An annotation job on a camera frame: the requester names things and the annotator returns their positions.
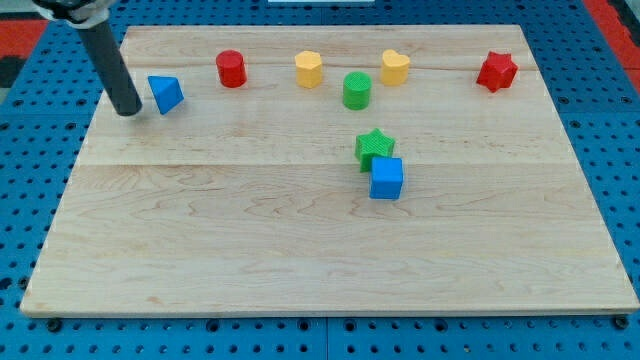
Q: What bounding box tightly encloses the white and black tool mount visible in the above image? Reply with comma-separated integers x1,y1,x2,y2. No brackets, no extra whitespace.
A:
32,0,116,29

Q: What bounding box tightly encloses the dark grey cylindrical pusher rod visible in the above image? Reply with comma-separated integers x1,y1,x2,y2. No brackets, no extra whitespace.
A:
78,20,142,116

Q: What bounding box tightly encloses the blue triangle block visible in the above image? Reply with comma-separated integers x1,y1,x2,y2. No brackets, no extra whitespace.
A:
147,75,184,115

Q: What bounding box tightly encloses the red cylinder block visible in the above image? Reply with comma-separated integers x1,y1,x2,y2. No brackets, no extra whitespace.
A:
216,50,247,88

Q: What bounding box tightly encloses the yellow hexagon block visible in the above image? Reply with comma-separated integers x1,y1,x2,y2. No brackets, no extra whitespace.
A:
294,50,323,89

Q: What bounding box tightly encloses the light wooden board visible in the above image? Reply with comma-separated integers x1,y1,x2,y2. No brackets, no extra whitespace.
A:
21,25,639,318

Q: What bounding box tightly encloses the green cylinder block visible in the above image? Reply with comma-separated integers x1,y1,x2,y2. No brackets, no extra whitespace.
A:
342,71,372,110

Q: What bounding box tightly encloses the green star block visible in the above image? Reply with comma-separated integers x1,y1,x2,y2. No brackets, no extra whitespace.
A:
354,128,395,172

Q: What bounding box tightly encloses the yellow heart block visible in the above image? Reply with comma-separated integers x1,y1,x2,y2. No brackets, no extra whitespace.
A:
380,49,411,86

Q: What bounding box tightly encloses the blue cube block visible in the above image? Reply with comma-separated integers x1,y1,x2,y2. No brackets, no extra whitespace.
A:
369,157,404,200

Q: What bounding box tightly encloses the red star block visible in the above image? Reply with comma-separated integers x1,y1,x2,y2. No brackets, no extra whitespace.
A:
476,51,518,93

